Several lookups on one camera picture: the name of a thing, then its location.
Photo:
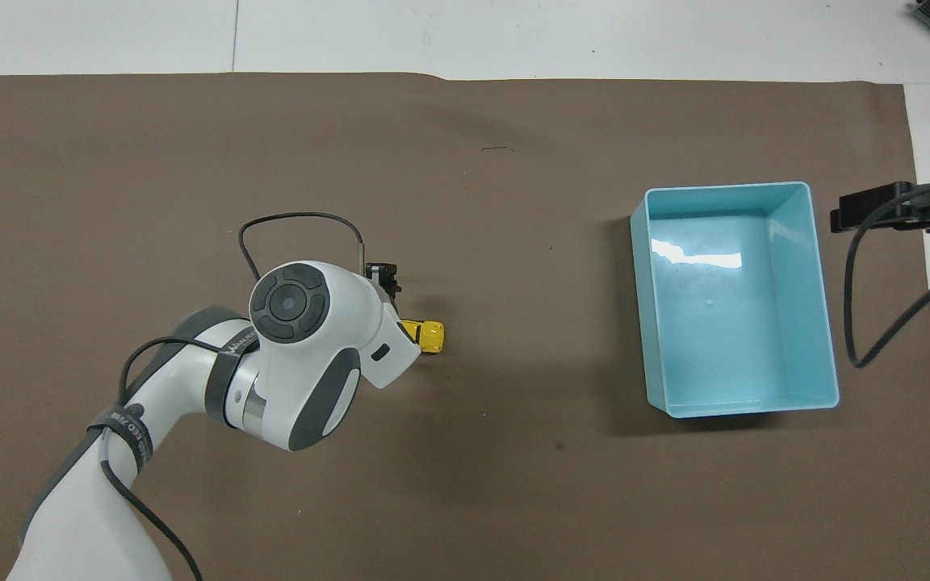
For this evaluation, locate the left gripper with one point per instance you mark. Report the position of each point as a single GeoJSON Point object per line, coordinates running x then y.
{"type": "Point", "coordinates": [385, 278]}

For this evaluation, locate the light blue plastic bin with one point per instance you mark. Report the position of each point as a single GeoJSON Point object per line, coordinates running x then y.
{"type": "Point", "coordinates": [735, 323]}

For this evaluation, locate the small black thread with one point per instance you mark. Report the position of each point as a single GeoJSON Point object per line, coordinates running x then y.
{"type": "Point", "coordinates": [497, 148]}

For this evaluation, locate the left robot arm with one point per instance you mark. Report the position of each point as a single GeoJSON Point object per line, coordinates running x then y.
{"type": "Point", "coordinates": [316, 339]}

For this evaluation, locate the yellow toy beetle car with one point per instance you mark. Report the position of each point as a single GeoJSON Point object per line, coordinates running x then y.
{"type": "Point", "coordinates": [430, 336]}

